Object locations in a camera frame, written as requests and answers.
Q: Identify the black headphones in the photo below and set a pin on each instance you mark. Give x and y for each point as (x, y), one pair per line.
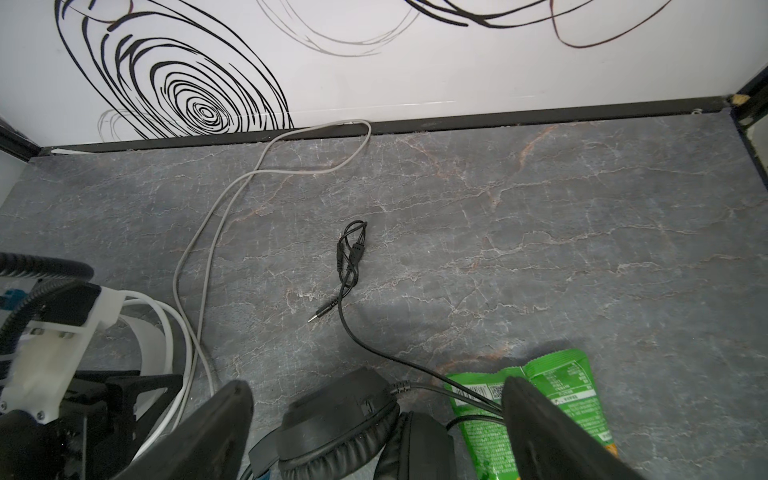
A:
(336, 430)

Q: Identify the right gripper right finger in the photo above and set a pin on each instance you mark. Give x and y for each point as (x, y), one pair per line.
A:
(547, 444)

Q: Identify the white headphones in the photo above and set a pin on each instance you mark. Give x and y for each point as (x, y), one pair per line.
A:
(157, 354)

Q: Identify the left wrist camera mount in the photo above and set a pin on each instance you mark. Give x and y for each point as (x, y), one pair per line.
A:
(45, 363)

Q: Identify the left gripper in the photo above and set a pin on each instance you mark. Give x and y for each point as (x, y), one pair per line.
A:
(101, 422)

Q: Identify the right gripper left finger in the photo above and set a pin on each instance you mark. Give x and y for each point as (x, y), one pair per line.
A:
(209, 444)

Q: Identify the green snack packet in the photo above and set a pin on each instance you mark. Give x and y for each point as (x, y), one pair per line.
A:
(564, 377)

